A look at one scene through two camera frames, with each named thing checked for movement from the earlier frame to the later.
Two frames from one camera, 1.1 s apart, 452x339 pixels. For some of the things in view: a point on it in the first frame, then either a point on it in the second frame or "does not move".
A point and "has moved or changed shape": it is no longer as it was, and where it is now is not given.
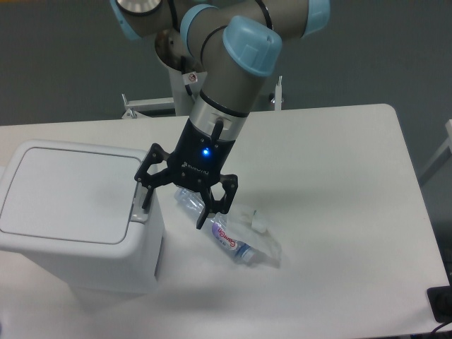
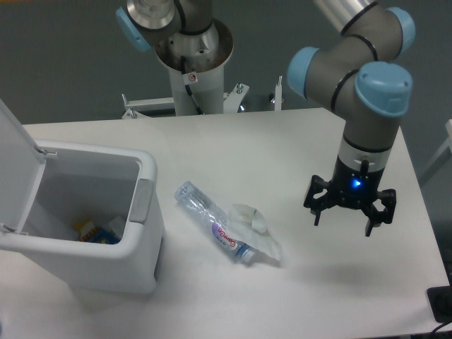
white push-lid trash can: [75, 210] has moved or changed shape
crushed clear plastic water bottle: [195, 202] does not move
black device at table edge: [440, 299] does not move
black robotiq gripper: [195, 162] -> [352, 187]
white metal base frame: [134, 106] does not move
